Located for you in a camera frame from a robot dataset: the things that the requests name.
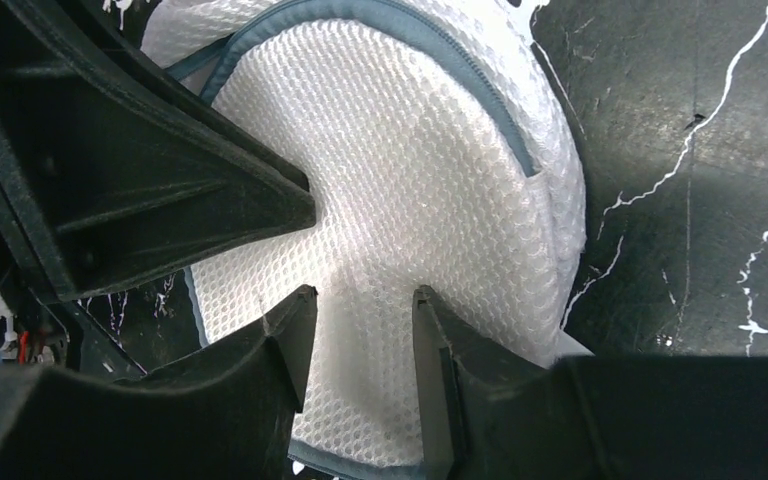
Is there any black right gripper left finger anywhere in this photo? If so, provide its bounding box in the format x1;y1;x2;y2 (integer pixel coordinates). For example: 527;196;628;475
0;285;317;479

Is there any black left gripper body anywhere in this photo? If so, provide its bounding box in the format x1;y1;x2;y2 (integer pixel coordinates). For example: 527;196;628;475
0;132;147;382

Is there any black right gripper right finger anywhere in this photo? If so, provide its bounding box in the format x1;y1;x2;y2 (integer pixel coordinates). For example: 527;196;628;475
412;286;768;479

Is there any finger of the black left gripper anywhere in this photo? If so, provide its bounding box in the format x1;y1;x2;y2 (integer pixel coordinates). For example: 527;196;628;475
0;1;316;303
59;1;309;192

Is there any white mesh bag blue trim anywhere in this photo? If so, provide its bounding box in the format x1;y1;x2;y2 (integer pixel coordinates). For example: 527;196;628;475
141;1;586;479

